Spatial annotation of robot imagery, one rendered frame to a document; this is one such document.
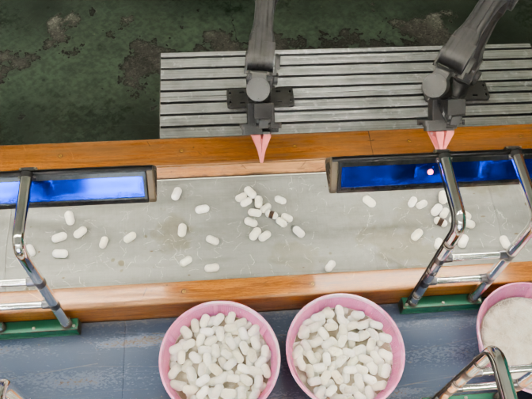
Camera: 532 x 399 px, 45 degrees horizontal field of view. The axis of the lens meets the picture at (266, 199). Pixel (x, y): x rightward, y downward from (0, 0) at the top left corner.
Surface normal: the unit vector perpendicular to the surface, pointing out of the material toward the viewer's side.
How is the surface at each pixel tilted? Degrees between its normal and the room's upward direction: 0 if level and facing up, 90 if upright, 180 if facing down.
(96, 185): 58
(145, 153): 0
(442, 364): 0
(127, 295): 0
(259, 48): 22
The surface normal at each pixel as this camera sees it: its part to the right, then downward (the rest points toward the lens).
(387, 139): 0.04, -0.51
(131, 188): 0.09, 0.45
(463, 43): -0.15, -0.25
